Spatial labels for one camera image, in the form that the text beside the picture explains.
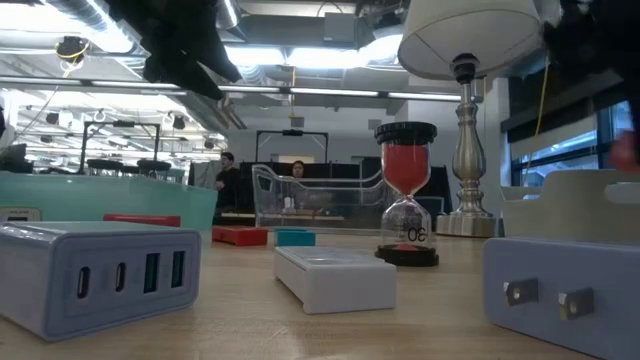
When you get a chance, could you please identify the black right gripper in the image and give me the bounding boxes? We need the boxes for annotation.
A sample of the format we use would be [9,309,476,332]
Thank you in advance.
[542,0,640,151]

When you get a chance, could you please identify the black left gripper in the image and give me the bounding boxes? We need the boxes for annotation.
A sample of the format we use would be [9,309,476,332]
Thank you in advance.
[107,0,244,100]

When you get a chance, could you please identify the red cube USB charger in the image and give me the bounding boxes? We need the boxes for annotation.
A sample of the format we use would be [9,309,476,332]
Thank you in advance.
[102,213,182,229]

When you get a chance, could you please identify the red rectangular box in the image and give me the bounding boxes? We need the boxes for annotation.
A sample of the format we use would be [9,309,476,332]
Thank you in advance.
[211,225,270,248]

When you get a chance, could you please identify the lavender plug charger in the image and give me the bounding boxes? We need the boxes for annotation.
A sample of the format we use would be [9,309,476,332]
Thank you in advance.
[482,235,640,360]

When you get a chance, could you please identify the blue digital clock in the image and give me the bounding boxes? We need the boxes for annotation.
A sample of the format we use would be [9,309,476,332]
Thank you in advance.
[273,227,317,248]

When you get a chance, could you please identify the red sand hourglass black caps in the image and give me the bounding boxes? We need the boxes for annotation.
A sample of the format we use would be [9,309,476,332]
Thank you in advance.
[373,121,441,268]

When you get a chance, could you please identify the green white USB charger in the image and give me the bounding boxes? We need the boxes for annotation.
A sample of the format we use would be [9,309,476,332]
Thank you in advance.
[0,206,43,224]

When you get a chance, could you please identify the dark office chair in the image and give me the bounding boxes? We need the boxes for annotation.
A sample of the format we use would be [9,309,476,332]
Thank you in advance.
[414,195,446,226]

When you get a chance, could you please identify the white plastic bin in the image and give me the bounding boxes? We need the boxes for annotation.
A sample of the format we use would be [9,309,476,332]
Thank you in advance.
[499,168,640,246]

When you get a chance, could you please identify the ceiling light strip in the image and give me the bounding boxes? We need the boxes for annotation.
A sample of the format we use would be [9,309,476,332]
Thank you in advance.
[0,74,464,100]

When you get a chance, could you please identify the grey ceiling unit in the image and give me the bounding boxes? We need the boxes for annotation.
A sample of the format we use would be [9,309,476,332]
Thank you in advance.
[322,12,357,44]

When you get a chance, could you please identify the teal translucent plastic bin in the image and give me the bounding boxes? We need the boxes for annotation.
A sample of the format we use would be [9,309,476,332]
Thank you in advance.
[0,171,219,232]

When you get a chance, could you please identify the clear plastic bin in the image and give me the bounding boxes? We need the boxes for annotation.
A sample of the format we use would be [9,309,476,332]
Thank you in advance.
[251,163,396,234]

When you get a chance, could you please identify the silver table lamp white shade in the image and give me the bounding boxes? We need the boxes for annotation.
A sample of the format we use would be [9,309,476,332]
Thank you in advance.
[397,0,546,239]

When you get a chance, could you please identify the black partition screen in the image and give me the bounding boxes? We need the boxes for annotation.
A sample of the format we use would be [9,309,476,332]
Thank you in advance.
[237,157,454,229]

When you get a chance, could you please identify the lavender multiport USB charger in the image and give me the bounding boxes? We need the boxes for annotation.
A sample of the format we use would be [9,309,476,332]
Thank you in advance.
[0,220,203,343]

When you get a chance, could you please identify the white flat rectangular device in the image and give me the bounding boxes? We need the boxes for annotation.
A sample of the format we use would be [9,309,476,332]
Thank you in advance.
[273,244,398,316]

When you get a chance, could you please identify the dark window frame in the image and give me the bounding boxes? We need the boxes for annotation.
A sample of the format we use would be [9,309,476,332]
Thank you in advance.
[502,69,640,189]

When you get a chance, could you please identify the yellow hanging cable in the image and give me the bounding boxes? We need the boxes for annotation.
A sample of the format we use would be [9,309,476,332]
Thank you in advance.
[522,54,551,186]

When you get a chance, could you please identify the black rig frame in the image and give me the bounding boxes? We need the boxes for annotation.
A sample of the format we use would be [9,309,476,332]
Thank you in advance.
[255,129,330,164]
[79,119,162,176]

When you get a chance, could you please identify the yellow cable reel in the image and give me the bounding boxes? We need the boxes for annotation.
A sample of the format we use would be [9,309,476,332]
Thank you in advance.
[53,35,91,66]

